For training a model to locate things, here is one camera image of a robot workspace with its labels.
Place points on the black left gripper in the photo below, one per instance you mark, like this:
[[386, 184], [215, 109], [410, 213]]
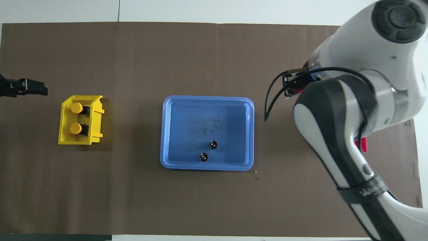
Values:
[[13, 87]]

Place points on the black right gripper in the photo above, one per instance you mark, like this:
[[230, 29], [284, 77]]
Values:
[[290, 81]]

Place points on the yellow push button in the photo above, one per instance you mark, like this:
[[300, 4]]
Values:
[[76, 128], [77, 107]]

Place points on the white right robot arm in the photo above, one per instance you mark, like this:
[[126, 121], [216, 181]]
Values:
[[334, 134]]

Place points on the blue plastic tray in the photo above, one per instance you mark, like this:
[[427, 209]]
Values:
[[200, 117]]

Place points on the yellow plastic bin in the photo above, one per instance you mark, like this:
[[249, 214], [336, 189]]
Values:
[[95, 117]]

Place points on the red plastic bin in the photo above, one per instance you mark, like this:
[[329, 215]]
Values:
[[362, 144]]

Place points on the black cylindrical capacitor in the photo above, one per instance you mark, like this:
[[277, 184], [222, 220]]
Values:
[[213, 145], [203, 157]]

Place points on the brown paper table mat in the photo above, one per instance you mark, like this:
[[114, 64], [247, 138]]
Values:
[[133, 201]]

